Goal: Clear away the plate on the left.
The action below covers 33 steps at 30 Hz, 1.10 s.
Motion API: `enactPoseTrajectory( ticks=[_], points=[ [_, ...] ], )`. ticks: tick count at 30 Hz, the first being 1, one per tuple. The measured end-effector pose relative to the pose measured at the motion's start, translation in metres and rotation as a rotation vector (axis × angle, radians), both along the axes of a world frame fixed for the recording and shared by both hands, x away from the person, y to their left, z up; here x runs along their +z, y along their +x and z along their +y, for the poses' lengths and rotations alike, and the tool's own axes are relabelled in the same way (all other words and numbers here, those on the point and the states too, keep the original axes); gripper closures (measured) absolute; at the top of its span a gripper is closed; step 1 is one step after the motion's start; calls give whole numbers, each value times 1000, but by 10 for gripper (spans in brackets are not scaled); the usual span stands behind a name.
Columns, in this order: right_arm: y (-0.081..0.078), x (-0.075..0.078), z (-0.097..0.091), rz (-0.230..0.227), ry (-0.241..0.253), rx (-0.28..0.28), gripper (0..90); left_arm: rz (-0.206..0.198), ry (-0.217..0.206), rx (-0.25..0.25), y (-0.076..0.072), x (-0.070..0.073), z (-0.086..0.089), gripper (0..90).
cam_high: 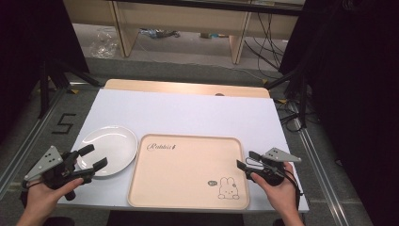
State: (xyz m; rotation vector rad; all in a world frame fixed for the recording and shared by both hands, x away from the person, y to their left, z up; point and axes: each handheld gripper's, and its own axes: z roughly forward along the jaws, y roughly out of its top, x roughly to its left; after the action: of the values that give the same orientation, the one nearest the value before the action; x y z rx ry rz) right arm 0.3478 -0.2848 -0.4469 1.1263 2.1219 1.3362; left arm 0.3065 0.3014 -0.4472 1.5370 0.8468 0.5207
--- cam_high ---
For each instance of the person's left hand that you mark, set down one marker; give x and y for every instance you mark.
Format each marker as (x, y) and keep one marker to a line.
(40, 197)

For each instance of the clear plastic bag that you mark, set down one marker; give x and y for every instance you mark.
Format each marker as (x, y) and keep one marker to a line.
(103, 44)

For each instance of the blue item under desk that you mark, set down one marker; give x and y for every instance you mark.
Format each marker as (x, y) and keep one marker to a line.
(158, 33)

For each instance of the black curtain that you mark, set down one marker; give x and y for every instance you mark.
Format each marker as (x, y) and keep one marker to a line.
(28, 47)
(354, 94)

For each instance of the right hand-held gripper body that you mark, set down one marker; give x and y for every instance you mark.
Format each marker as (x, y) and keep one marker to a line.
(276, 155)

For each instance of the beige tray with rabbit print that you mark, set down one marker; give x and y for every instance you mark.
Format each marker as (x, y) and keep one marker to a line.
(185, 175)

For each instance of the metal floor rail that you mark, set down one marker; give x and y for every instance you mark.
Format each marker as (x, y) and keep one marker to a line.
(323, 175)
(28, 138)

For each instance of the light wooden desk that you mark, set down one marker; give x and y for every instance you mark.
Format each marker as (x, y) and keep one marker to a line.
(188, 15)

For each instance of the white table cover board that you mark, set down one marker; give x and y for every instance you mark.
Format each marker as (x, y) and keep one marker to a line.
(188, 113)

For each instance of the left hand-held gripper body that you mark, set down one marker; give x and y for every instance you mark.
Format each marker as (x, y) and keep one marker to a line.
(47, 161)

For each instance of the white round plate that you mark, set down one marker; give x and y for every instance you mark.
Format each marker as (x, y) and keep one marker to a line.
(113, 147)

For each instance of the person's right hand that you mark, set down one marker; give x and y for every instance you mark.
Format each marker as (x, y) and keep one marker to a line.
(284, 196)

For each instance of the black metal stand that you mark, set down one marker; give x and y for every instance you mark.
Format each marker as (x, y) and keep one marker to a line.
(44, 88)
(301, 94)

